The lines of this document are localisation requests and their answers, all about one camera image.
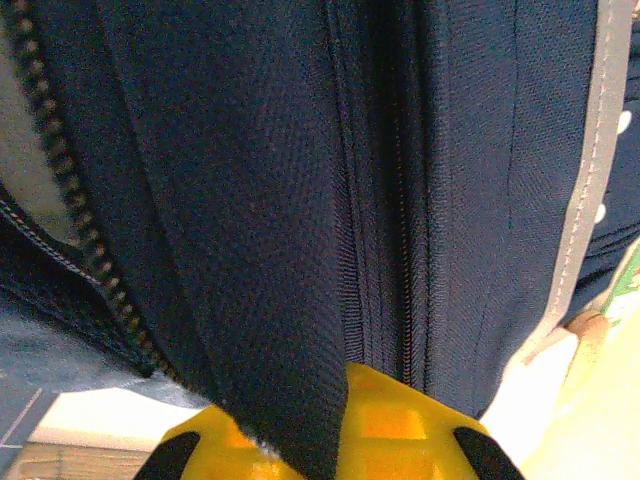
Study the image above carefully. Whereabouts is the navy blue backpack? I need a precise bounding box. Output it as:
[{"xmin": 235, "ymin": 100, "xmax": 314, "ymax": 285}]
[{"xmin": 0, "ymin": 0, "xmax": 640, "ymax": 480}]

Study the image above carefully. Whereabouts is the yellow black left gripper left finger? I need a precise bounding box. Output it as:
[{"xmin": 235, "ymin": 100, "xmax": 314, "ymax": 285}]
[{"xmin": 135, "ymin": 403, "xmax": 306, "ymax": 480}]

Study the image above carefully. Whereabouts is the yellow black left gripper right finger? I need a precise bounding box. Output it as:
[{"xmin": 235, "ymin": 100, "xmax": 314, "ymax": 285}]
[{"xmin": 335, "ymin": 362, "xmax": 521, "ymax": 480}]

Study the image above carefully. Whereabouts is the green notebook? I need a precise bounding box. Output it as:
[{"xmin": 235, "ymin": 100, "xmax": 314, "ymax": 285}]
[{"xmin": 602, "ymin": 234, "xmax": 640, "ymax": 321}]

